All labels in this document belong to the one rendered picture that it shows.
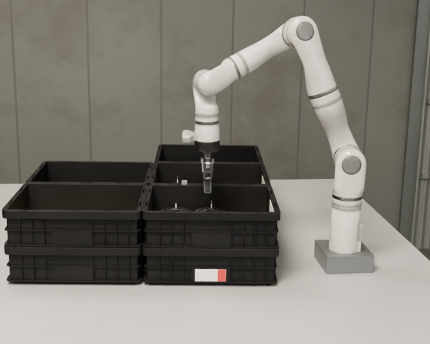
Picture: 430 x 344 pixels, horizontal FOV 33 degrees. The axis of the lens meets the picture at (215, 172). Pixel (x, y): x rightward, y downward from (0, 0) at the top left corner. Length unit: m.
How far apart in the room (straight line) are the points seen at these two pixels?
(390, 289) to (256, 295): 0.40
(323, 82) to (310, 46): 0.11
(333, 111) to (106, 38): 2.14
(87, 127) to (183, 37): 0.74
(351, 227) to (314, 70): 0.50
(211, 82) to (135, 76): 2.06
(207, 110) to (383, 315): 0.75
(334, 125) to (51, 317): 0.99
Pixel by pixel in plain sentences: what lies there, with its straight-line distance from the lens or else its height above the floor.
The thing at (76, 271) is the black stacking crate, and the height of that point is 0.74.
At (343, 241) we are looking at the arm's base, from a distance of 2.31.
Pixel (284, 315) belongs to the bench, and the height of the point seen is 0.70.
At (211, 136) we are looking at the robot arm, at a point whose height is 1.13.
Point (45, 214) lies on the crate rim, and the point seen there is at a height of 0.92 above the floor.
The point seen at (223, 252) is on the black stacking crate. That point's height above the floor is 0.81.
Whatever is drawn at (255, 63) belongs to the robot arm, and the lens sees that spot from 2.16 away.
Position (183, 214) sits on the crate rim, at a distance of 2.10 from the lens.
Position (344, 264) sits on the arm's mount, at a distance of 2.32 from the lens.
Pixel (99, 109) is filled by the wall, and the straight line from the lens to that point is 4.18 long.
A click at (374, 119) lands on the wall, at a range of 4.43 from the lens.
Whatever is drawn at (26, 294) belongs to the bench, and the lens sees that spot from 2.18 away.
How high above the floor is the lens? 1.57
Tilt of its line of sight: 15 degrees down
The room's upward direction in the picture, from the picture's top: 1 degrees clockwise
